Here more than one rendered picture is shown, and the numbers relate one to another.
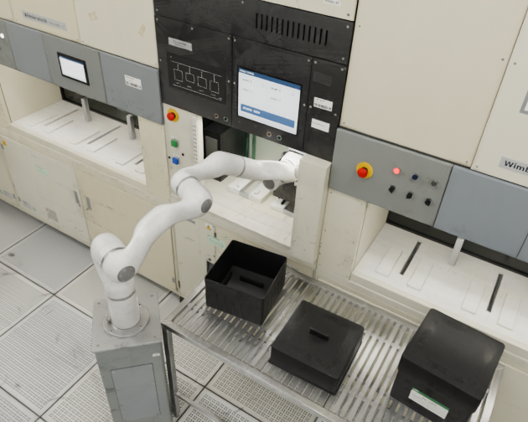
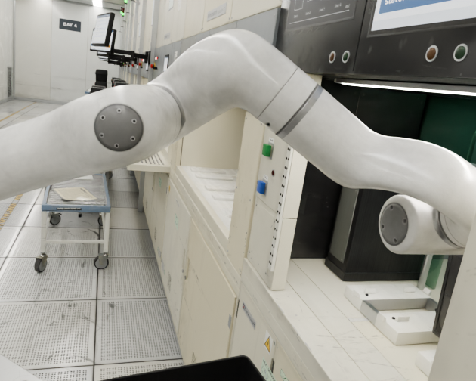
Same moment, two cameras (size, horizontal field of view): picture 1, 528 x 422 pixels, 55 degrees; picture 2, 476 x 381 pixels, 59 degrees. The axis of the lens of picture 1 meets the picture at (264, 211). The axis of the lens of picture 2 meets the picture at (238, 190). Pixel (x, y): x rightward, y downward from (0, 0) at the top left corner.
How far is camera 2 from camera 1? 169 cm
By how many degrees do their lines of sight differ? 44
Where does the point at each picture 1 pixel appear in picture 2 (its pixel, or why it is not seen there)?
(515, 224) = not seen: outside the picture
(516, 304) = not seen: outside the picture
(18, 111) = (191, 157)
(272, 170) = (406, 159)
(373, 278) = not seen: outside the picture
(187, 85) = (306, 12)
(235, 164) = (276, 72)
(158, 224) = (6, 143)
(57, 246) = (155, 321)
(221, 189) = (334, 289)
